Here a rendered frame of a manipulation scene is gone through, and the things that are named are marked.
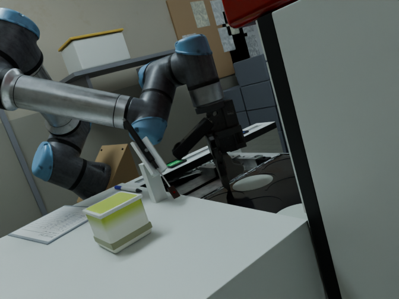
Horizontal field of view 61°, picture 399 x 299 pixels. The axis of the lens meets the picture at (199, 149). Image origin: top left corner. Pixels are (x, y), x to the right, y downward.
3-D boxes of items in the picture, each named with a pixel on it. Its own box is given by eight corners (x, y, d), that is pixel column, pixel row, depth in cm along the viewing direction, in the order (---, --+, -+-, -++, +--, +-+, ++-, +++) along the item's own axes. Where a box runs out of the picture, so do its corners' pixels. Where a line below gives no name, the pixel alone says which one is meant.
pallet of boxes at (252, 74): (363, 140, 375) (340, 29, 350) (326, 169, 326) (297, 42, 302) (274, 145, 470) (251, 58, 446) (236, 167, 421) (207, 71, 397)
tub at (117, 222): (155, 231, 55) (142, 193, 53) (114, 256, 50) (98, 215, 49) (133, 225, 61) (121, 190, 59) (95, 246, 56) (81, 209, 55)
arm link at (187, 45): (183, 43, 81) (212, 31, 76) (196, 87, 83) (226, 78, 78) (163, 45, 75) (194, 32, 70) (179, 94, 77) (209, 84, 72)
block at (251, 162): (265, 163, 101) (262, 153, 101) (257, 168, 99) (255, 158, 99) (246, 162, 108) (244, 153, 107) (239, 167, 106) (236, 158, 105)
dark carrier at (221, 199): (410, 160, 69) (410, 157, 69) (310, 245, 51) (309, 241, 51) (281, 157, 97) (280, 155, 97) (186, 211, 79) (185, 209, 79)
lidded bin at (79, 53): (115, 67, 312) (105, 40, 307) (134, 58, 282) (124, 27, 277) (67, 79, 286) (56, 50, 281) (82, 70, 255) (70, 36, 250)
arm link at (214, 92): (189, 91, 74) (187, 91, 82) (195, 111, 75) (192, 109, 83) (222, 80, 74) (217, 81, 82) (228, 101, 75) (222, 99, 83)
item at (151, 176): (179, 198, 67) (158, 134, 65) (162, 207, 65) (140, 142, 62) (164, 195, 72) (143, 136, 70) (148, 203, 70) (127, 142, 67)
